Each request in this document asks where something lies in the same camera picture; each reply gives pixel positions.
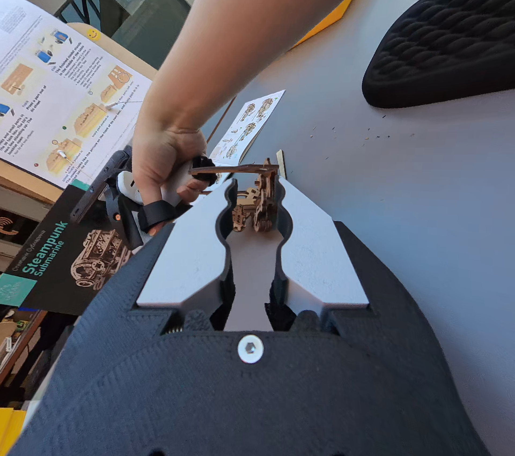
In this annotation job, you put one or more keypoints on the wooden mechanical model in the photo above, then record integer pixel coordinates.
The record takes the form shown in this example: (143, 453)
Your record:
(263, 198)

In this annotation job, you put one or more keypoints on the person's right forearm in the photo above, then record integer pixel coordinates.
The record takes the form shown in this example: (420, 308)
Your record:
(261, 21)

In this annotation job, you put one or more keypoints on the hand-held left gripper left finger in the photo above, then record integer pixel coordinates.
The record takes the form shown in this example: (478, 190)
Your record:
(189, 263)

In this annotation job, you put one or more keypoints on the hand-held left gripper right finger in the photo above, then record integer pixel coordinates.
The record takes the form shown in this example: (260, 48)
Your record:
(322, 263)

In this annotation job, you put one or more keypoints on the yellow plastic bin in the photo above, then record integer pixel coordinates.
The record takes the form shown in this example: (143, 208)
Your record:
(330, 17)

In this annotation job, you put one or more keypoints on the printed instruction sheet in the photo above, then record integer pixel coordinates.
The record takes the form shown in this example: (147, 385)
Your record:
(60, 82)

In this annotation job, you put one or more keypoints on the dark glass window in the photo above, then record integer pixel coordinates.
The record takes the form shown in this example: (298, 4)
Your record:
(132, 1)

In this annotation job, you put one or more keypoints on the assembly instruction booklet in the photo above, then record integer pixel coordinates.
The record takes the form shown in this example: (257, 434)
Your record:
(249, 122)

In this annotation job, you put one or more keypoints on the person's right hand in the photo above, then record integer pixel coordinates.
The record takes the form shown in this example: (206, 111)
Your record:
(165, 154)

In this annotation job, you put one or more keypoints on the thin wooden strip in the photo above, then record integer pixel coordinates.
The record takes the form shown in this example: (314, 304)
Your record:
(282, 162)

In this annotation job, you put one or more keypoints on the black model kit box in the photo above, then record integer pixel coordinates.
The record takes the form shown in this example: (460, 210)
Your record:
(52, 263)

